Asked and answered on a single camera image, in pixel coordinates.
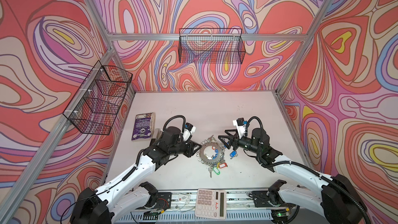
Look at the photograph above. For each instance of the round keyring disc with keys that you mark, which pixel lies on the round keyring disc with keys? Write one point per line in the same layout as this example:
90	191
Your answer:
212	155

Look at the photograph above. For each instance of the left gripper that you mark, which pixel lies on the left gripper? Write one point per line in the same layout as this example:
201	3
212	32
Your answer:
190	149

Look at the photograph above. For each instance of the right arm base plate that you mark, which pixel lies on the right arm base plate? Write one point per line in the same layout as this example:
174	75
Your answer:
261	199

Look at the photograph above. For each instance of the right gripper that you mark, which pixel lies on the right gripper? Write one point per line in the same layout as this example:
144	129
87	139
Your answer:
237	140

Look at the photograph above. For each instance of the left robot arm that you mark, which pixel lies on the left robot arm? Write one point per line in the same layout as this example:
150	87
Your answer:
128	191

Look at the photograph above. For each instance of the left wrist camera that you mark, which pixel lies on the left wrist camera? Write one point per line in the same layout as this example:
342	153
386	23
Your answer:
189	129

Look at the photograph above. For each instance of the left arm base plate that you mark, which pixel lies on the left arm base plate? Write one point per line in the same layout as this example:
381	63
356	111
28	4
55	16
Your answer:
160	201

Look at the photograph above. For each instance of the left wire basket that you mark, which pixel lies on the left wire basket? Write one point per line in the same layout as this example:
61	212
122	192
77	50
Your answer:
99	99

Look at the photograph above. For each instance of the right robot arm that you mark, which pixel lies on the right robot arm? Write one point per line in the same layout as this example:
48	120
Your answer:
333	197

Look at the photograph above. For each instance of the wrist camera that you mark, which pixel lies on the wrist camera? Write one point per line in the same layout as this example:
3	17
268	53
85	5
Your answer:
241	128
189	129

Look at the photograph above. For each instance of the wire basket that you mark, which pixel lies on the wire basket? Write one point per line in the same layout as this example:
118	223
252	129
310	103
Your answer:
211	46
99	99

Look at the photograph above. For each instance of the white pink calculator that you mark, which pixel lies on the white pink calculator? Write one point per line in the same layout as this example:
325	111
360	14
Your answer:
211	204

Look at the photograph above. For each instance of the black stapler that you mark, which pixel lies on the black stapler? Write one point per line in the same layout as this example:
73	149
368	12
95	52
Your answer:
156	135

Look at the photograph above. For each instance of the small white label card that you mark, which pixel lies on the small white label card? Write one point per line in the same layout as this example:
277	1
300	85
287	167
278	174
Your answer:
184	198

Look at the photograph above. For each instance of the blue tag key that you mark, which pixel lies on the blue tag key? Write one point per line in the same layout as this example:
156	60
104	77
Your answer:
233	154

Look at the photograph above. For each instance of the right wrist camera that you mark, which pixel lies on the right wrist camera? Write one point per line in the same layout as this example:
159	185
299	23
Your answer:
241	128

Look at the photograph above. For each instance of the back wire basket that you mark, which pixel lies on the back wire basket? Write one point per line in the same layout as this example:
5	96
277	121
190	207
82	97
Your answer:
211	46

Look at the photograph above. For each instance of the purple book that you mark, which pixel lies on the purple book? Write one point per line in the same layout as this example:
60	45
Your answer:
143	126

